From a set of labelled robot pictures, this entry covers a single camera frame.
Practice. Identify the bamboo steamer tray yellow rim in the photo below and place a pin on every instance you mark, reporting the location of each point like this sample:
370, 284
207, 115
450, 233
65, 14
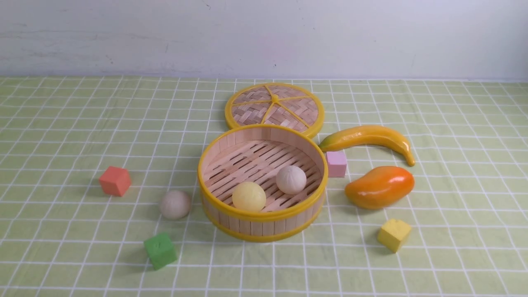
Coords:
256, 153

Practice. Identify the yellow cube block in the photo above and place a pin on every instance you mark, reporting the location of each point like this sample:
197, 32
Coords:
393, 234

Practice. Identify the green cube block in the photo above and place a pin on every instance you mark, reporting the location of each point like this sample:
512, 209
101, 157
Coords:
160, 250

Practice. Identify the red cube block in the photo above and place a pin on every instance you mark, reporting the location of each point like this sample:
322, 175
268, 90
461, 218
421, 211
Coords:
115, 181

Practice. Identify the orange toy mango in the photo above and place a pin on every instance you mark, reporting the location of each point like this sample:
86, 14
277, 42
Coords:
380, 187

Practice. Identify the yellow toy banana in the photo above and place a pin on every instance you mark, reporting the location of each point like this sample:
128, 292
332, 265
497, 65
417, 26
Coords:
369, 135

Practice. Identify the white bun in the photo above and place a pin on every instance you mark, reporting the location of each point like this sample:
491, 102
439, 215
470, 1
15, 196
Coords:
175, 205
291, 179

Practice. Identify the pink cube block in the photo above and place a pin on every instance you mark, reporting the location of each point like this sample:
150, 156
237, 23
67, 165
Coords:
337, 163

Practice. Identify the green checkered tablecloth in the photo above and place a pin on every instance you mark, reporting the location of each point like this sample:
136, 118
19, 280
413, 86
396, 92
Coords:
62, 236

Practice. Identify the woven bamboo steamer lid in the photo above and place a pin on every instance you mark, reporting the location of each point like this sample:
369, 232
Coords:
276, 103

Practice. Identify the yellow bun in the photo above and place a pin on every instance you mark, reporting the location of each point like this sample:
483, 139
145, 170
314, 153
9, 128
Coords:
249, 196

